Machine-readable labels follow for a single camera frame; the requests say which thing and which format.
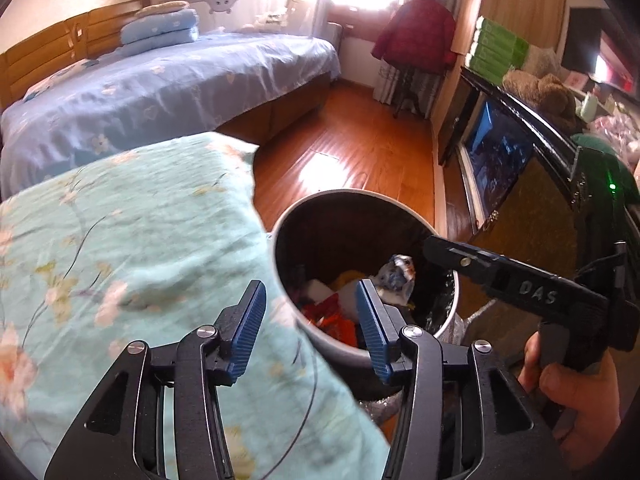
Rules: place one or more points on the pale green bottle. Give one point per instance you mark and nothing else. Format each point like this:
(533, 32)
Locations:
(588, 106)

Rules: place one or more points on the person's right hand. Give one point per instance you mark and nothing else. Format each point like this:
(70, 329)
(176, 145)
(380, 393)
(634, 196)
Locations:
(575, 400)

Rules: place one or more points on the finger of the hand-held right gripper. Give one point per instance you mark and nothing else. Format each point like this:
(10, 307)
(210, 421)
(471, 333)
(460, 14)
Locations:
(450, 255)

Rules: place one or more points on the white bed guard rail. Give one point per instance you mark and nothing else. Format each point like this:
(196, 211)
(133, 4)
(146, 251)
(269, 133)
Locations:
(225, 5)

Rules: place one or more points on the red coat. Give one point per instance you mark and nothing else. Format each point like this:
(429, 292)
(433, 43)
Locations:
(415, 35)

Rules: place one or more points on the black tv cabinet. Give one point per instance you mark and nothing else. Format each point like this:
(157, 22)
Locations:
(500, 155)

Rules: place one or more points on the black coat stand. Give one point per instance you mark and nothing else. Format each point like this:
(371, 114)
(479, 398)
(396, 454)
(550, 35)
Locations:
(407, 95)

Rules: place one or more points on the stack of green boxes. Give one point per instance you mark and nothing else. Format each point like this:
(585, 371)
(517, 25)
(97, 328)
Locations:
(495, 50)

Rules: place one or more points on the bed with blue sheet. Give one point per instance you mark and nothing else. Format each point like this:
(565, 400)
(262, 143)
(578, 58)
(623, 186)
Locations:
(175, 85)

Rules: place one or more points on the blue silver snack wrapper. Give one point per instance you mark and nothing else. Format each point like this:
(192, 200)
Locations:
(397, 275)

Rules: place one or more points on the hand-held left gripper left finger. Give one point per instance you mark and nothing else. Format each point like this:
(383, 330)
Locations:
(247, 330)

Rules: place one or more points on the red foil snack packet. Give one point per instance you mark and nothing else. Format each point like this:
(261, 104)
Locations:
(330, 312)

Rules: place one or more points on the black television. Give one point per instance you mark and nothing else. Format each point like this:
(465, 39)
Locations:
(582, 35)

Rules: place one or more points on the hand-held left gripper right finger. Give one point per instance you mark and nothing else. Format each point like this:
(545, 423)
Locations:
(372, 330)

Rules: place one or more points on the brown plush bear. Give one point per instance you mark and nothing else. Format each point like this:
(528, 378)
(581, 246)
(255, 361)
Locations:
(540, 92)

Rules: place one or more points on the wooden headboard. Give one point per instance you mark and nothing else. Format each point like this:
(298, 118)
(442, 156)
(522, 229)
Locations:
(60, 45)

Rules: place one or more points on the round trash bin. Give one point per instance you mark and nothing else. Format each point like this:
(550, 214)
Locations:
(350, 230)

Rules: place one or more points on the pale yellow pillow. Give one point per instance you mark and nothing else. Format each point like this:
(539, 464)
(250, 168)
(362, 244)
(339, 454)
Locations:
(162, 7)

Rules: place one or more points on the folded blue quilt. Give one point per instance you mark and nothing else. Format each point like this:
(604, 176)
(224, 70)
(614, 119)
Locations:
(160, 27)

